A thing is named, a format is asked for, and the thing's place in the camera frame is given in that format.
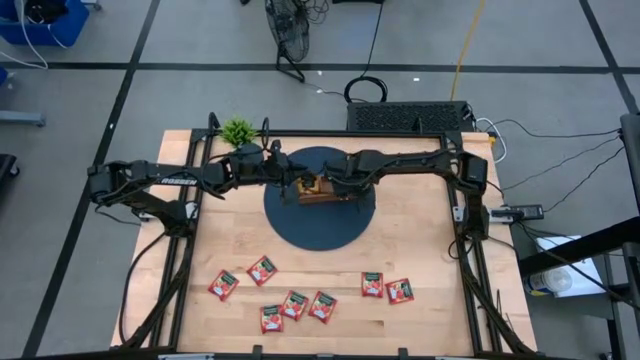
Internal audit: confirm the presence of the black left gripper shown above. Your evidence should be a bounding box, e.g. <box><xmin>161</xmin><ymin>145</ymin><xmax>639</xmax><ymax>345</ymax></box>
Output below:
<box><xmin>262</xmin><ymin>139</ymin><xmax>319</xmax><ymax>204</ymax></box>

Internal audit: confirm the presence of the wooden three-compartment tray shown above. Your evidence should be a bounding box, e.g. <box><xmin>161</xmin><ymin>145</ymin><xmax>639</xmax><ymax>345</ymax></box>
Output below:
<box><xmin>297</xmin><ymin>174</ymin><xmax>351</xmax><ymax>205</ymax></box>

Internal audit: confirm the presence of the round dark blue placemat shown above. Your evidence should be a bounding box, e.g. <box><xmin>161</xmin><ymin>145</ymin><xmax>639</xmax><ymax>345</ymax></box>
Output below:
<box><xmin>263</xmin><ymin>145</ymin><xmax>377</xmax><ymax>252</ymax></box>

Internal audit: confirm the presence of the red strawberry tea packet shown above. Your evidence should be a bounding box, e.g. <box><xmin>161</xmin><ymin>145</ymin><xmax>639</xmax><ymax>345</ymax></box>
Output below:
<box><xmin>207</xmin><ymin>270</ymin><xmax>240</xmax><ymax>302</ymax></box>
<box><xmin>360</xmin><ymin>271</ymin><xmax>385</xmax><ymax>299</ymax></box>
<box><xmin>246</xmin><ymin>255</ymin><xmax>279</xmax><ymax>287</ymax></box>
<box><xmin>384</xmin><ymin>278</ymin><xmax>416</xmax><ymax>306</ymax></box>
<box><xmin>259</xmin><ymin>304</ymin><xmax>285</xmax><ymax>335</ymax></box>
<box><xmin>279</xmin><ymin>290</ymin><xmax>310</xmax><ymax>322</ymax></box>
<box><xmin>307</xmin><ymin>291</ymin><xmax>339</xmax><ymax>325</ymax></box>

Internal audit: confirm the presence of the green plant in white pot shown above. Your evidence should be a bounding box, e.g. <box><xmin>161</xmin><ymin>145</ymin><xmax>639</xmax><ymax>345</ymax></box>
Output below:
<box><xmin>218</xmin><ymin>117</ymin><xmax>260</xmax><ymax>151</ymax></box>

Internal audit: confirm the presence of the black perforated computer case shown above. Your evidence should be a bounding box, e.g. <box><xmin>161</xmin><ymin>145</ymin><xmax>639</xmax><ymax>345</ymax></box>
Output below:
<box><xmin>345</xmin><ymin>100</ymin><xmax>477</xmax><ymax>134</ymax></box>

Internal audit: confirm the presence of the black floor fan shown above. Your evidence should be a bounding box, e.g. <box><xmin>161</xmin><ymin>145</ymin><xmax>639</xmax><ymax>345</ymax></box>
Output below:
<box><xmin>263</xmin><ymin>0</ymin><xmax>312</xmax><ymax>85</ymax></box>

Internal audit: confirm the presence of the black power adapter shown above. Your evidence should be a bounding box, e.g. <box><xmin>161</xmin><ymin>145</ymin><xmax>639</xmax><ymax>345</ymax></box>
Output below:
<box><xmin>489</xmin><ymin>203</ymin><xmax>545</xmax><ymax>224</ymax></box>

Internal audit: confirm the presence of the clear plastic bottle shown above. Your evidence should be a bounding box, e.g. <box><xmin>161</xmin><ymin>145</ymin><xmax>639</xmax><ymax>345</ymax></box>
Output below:
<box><xmin>522</xmin><ymin>267</ymin><xmax>575</xmax><ymax>297</ymax></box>

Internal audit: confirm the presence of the black metal beam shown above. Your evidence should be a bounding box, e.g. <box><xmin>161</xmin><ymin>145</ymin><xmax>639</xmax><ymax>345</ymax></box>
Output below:
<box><xmin>517</xmin><ymin>214</ymin><xmax>640</xmax><ymax>280</ymax></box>

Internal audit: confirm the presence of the white box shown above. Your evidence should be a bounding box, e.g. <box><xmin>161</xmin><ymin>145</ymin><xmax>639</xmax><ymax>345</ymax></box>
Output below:
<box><xmin>533</xmin><ymin>234</ymin><xmax>610</xmax><ymax>300</ymax></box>

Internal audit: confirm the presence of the blue plastic bin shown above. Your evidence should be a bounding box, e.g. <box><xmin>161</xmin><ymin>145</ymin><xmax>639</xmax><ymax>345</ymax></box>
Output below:
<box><xmin>0</xmin><ymin>0</ymin><xmax>91</xmax><ymax>48</ymax></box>

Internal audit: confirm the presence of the grey metal bar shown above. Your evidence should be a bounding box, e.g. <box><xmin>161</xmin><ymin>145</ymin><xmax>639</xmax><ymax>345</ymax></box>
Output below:
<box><xmin>0</xmin><ymin>110</ymin><xmax>47</xmax><ymax>128</ymax></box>

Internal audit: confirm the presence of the coiled black cable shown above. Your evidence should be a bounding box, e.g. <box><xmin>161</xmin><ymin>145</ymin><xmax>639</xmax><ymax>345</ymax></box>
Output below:
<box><xmin>342</xmin><ymin>0</ymin><xmax>390</xmax><ymax>105</ymax></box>

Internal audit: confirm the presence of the white floor cable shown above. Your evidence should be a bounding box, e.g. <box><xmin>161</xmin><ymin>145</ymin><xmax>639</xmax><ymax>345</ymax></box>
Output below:
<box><xmin>0</xmin><ymin>0</ymin><xmax>71</xmax><ymax>71</ymax></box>
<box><xmin>473</xmin><ymin>116</ymin><xmax>509</xmax><ymax>165</ymax></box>

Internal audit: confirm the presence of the yellow cable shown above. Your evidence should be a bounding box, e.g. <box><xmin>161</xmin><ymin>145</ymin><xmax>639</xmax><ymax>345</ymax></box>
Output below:
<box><xmin>448</xmin><ymin>0</ymin><xmax>487</xmax><ymax>101</ymax></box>

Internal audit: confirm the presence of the thin black floor cable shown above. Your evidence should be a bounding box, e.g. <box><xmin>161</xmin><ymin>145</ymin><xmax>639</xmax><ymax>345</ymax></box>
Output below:
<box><xmin>543</xmin><ymin>147</ymin><xmax>627</xmax><ymax>214</ymax></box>
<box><xmin>501</xmin><ymin>134</ymin><xmax>624</xmax><ymax>193</ymax></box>
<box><xmin>482</xmin><ymin>118</ymin><xmax>624</xmax><ymax>140</ymax></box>

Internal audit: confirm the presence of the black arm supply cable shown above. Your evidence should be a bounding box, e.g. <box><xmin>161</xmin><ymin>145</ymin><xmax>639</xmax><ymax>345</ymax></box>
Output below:
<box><xmin>118</xmin><ymin>232</ymin><xmax>169</xmax><ymax>346</ymax></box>

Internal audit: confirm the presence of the dark grey post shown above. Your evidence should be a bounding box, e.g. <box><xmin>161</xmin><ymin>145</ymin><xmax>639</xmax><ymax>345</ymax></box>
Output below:
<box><xmin>619</xmin><ymin>112</ymin><xmax>640</xmax><ymax>201</ymax></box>

